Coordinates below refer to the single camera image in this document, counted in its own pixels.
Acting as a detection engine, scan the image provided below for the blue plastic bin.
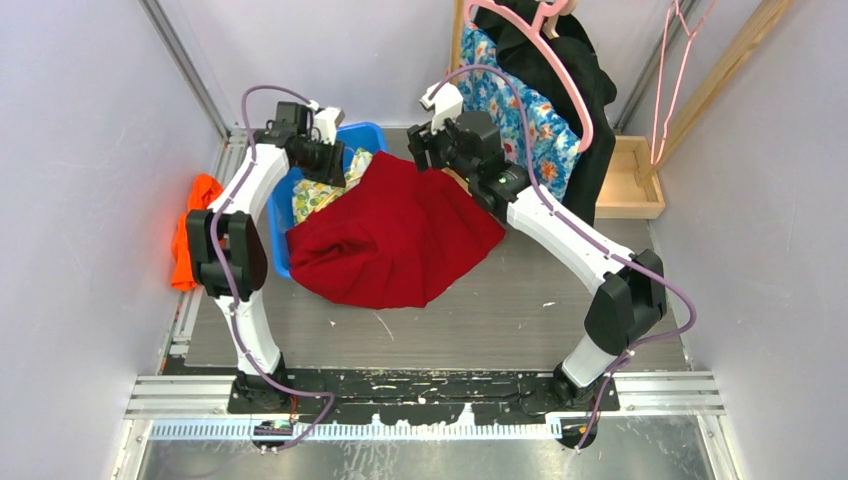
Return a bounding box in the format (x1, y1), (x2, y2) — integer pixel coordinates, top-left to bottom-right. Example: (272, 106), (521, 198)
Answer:
(264, 122), (388, 279)

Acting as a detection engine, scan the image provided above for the pink wire hanger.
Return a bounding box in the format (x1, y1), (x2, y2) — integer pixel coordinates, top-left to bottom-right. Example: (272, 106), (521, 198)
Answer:
(647, 0), (720, 167)

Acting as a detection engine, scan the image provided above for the wooden rack post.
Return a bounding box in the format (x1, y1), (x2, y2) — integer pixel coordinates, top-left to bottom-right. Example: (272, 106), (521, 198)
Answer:
(448, 0), (465, 72)
(635, 1), (794, 184)

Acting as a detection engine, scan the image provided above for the black garment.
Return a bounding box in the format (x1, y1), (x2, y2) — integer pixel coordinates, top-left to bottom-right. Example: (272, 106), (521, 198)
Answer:
(473, 0), (619, 228)

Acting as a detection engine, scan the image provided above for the wooden rack post left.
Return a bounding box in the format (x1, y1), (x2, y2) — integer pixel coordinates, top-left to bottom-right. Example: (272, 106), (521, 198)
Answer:
(448, 0), (465, 72)

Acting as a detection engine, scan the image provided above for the red pleated skirt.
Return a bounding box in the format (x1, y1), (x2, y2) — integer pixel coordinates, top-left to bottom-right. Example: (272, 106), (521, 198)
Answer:
(287, 151), (505, 309)

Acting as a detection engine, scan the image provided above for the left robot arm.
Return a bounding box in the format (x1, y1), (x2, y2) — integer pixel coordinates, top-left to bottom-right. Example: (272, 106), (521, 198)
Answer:
(186, 101), (345, 413)

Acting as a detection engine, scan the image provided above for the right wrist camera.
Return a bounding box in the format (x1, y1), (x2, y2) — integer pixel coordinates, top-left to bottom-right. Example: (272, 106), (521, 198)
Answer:
(419, 82), (464, 135)

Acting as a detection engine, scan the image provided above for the pink plastic hanger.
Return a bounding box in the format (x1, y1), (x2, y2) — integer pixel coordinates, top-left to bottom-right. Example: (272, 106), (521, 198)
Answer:
(463, 0), (595, 153)

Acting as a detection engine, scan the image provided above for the orange cloth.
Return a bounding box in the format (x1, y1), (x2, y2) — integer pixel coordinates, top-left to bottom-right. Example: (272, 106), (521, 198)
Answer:
(170, 173), (223, 292)

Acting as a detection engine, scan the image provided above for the wooden rack post right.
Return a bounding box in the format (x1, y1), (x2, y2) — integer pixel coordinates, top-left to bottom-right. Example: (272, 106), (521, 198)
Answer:
(635, 1), (794, 184)

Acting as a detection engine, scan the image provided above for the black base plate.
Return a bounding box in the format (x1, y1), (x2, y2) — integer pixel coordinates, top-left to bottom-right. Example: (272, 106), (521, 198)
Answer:
(227, 369), (620, 426)

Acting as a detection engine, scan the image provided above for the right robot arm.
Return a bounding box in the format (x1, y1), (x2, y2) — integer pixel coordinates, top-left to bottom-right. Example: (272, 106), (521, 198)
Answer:
(406, 111), (667, 411)

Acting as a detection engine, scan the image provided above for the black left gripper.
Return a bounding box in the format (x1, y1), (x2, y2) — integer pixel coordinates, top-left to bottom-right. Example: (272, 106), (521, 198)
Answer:
(294, 135), (346, 188)

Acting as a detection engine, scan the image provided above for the wooden rack base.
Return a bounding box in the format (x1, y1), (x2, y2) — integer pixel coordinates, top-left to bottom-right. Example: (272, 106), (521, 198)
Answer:
(595, 135), (666, 220)

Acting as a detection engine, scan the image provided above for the aluminium frame rail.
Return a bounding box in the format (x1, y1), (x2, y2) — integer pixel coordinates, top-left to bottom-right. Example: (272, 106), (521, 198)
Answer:
(138, 0), (231, 139)

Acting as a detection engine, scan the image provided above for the lemon print skirt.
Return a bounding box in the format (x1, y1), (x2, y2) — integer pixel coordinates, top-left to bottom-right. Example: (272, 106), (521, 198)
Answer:
(291, 147), (373, 225)

